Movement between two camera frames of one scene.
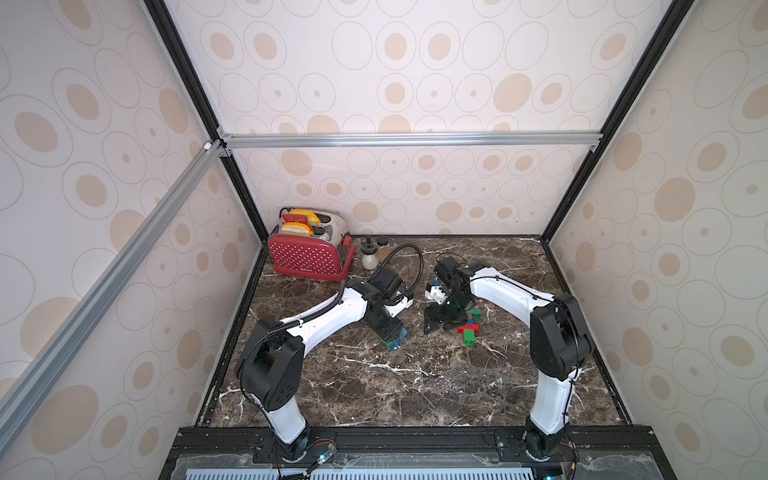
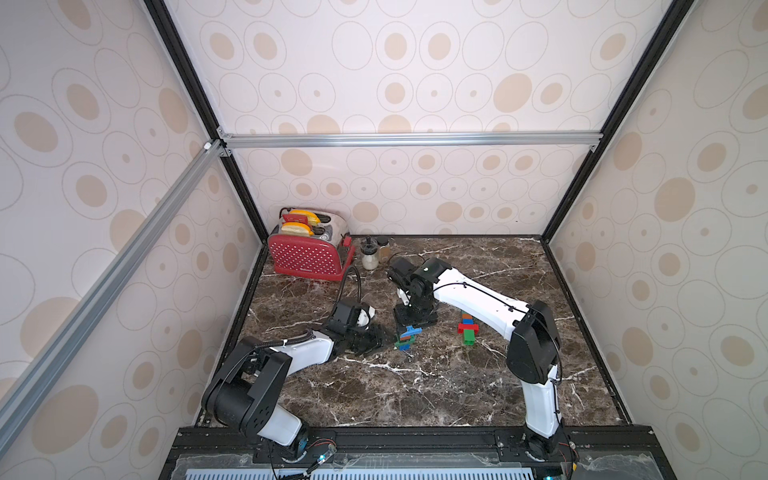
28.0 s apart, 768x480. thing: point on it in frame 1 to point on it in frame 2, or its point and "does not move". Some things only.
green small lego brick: [469, 337] does not move
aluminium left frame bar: [111, 283] does not move
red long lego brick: [475, 327] does not move
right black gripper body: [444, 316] to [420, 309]
